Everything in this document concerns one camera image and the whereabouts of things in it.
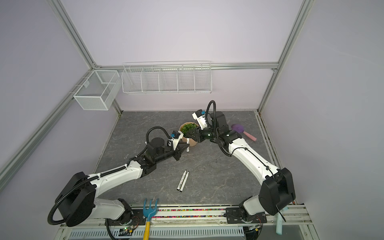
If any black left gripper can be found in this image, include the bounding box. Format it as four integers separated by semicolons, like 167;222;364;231
155;141;189;164

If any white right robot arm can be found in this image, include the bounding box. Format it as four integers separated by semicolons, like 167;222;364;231
186;100;296;221

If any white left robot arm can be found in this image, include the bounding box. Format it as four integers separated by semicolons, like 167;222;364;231
47;126;189;227

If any beige pot with green plant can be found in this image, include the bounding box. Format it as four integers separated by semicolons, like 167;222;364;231
179;121;200;147

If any white mesh box basket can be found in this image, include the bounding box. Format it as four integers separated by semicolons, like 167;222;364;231
74;70;122;111

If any light blue trowel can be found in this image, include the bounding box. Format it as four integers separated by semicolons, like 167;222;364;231
276;207;288;236

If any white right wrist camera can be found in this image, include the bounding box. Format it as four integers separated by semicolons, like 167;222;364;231
192;109;208;130

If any purple trowel pink handle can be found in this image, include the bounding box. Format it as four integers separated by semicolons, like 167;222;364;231
231;124;257;142

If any white wire wall shelf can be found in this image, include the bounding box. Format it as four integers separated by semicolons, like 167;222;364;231
122;61;213;94

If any blue rake yellow handle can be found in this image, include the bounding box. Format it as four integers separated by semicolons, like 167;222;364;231
143;199;159;240

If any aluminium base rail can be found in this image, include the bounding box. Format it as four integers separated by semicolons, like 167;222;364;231
55;205;319;240

